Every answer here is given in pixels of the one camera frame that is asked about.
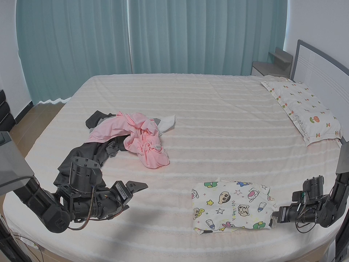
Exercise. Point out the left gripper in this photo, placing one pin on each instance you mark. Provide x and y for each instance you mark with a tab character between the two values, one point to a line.
118	194

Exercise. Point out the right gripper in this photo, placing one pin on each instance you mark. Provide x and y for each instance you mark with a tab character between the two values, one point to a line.
286	214

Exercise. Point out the white printed pyjama top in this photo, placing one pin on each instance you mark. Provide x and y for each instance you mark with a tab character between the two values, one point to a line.
231	203

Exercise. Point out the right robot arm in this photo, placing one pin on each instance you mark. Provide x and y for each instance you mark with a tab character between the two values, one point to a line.
327	200

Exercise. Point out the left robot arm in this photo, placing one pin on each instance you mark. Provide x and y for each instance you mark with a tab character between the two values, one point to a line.
41	195

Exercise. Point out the bed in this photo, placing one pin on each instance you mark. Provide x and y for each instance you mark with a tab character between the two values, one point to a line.
190	119

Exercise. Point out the pink garment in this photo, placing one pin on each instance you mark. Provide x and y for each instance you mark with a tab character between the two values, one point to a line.
136	138

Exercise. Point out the black garment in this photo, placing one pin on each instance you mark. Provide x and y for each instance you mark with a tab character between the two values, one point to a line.
79	151

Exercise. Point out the white garment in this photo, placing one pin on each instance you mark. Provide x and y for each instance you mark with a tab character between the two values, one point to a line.
166	124

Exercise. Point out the white printed pillow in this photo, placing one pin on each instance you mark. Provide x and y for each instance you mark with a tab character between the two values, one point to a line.
302	110

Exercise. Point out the grey bedside table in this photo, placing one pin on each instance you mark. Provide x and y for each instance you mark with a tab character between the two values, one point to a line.
272	64

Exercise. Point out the black chest of drawers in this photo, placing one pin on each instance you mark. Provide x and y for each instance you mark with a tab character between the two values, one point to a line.
5	110

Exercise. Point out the blue-green curtain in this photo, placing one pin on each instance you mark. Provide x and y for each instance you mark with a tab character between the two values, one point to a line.
207	29
73	42

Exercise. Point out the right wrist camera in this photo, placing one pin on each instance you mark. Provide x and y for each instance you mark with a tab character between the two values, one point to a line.
297	196

